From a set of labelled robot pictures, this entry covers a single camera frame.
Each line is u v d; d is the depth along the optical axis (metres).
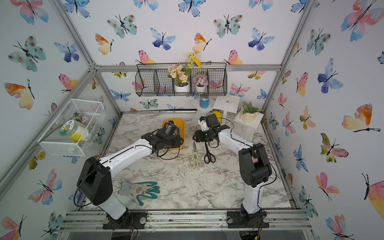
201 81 0.89
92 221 0.75
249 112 0.87
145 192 0.81
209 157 0.96
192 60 0.83
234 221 0.73
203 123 0.86
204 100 0.98
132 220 0.74
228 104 0.96
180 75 0.81
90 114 0.79
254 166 0.50
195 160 0.94
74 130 0.63
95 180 0.44
